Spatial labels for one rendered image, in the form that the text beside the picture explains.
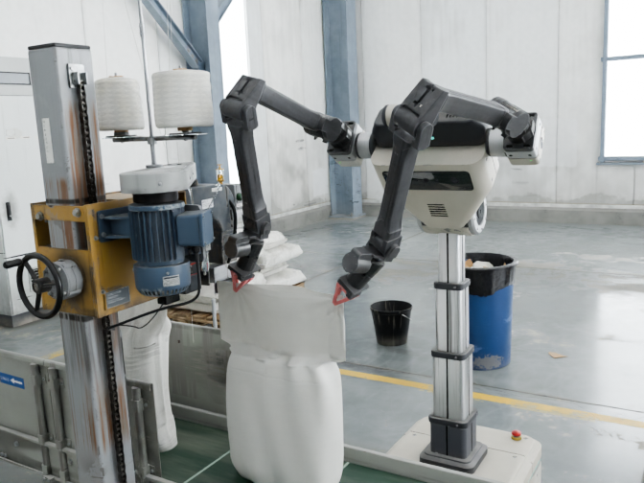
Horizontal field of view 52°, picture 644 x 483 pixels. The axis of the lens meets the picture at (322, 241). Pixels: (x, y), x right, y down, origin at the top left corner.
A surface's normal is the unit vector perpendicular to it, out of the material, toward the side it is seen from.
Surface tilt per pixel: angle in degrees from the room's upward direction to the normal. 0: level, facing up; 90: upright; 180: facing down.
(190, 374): 90
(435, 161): 40
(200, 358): 90
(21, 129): 90
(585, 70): 90
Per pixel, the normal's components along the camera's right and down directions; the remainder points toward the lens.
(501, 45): -0.51, 0.18
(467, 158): -0.37, -0.64
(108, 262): 0.86, 0.05
